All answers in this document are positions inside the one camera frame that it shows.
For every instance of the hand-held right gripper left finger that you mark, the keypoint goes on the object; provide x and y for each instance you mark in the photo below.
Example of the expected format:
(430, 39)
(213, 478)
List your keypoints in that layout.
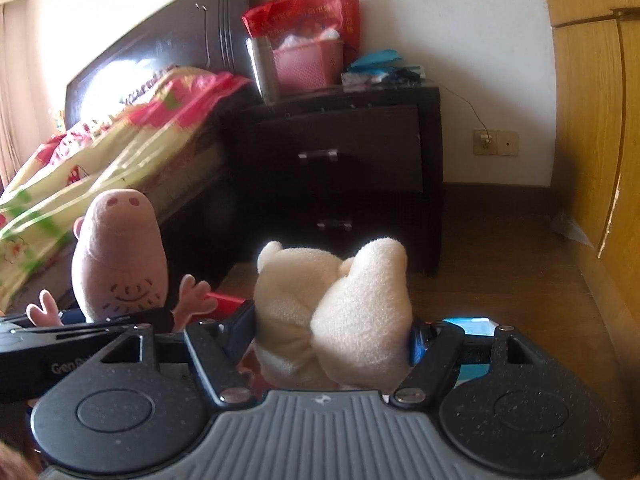
(245, 327)

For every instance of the dark wooden headboard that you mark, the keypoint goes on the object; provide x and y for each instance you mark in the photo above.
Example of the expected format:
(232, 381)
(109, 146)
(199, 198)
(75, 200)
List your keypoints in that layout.
(165, 25)

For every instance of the white printed packet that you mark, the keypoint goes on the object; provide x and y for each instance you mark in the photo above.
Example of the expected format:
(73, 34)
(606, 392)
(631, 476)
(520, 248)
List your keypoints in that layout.
(362, 78)

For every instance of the pink pig plush toy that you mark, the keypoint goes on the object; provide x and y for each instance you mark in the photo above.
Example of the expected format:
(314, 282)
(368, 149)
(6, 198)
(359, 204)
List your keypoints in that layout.
(117, 250)

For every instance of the blue cloth items pile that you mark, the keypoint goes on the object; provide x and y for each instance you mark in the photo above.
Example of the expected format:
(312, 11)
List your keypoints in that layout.
(375, 60)

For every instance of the dark cloth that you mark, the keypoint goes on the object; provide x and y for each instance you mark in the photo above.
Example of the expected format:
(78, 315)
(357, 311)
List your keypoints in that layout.
(406, 75)

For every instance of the beige wall socket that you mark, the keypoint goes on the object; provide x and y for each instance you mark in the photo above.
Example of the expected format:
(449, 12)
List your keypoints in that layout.
(502, 142)

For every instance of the white plush toy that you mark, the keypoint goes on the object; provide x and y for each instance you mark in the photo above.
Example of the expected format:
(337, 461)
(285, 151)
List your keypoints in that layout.
(350, 310)

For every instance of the red plastic bag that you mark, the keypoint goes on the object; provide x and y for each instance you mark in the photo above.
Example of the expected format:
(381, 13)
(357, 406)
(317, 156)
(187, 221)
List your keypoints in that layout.
(310, 10)

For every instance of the pink plastic basket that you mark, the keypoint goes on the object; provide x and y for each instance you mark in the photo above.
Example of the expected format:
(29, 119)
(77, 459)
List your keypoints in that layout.
(310, 67)

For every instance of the floral quilt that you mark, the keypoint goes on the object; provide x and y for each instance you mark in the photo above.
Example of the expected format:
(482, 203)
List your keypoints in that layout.
(100, 160)

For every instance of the dark wooden nightstand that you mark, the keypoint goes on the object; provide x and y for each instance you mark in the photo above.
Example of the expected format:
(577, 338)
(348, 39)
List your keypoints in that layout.
(360, 145)

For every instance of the wooden wardrobe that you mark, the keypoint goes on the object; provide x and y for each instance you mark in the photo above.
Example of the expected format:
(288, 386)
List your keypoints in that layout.
(595, 135)

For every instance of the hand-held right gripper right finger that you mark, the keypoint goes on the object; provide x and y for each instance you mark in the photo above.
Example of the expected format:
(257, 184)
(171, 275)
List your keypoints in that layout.
(417, 346)

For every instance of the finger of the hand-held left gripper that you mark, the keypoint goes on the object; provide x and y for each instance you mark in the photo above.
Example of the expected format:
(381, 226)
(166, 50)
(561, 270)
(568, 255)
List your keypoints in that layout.
(75, 335)

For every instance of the steel thermos flask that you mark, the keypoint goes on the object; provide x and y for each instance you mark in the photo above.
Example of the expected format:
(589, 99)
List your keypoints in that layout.
(264, 70)

